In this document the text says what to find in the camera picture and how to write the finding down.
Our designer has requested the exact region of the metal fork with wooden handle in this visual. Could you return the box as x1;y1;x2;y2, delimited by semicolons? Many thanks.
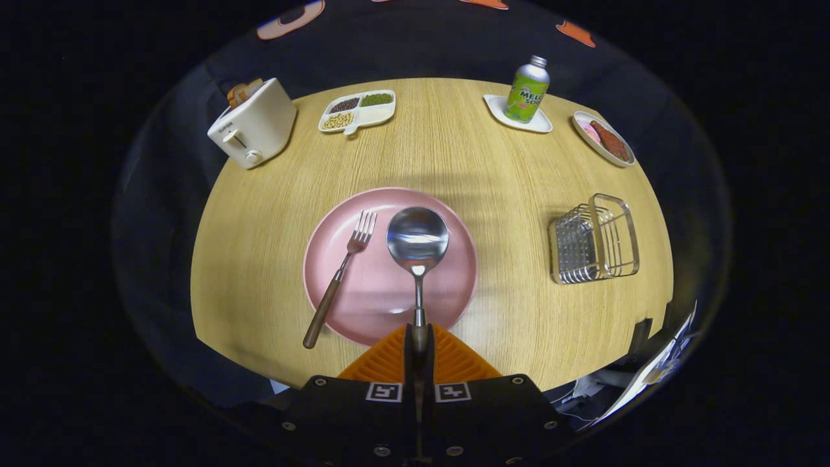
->
303;210;378;350

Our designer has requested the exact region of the metal wire cutlery basket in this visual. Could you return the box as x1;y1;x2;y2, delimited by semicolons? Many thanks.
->
548;193;641;285

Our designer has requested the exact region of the black bracket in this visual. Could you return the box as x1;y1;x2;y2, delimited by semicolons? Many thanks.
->
632;318;654;354

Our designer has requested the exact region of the white oval food plate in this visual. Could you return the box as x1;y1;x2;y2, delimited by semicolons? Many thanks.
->
572;111;636;169

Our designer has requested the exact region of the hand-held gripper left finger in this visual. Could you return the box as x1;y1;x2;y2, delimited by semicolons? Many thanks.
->
259;323;420;467

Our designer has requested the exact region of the white square coaster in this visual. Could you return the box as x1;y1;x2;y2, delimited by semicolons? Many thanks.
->
483;95;554;134

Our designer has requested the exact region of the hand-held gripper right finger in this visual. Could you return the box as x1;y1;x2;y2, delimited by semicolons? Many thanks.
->
419;323;578;467

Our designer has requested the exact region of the cream white toaster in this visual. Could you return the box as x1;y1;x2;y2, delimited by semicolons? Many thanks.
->
207;78;298;171

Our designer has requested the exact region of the brown meat piece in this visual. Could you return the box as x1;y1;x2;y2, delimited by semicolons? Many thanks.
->
590;121;631;162

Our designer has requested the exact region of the green soda bottle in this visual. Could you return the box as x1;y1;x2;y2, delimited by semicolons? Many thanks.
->
504;55;551;124

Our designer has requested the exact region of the metal spoon with wooden handle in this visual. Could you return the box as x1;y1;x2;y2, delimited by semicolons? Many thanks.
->
386;206;449;354

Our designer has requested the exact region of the pink round plate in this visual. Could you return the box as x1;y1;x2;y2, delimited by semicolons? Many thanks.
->
303;187;479;347

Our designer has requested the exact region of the white divided tray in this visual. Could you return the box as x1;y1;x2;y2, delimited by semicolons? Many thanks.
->
318;90;397;136

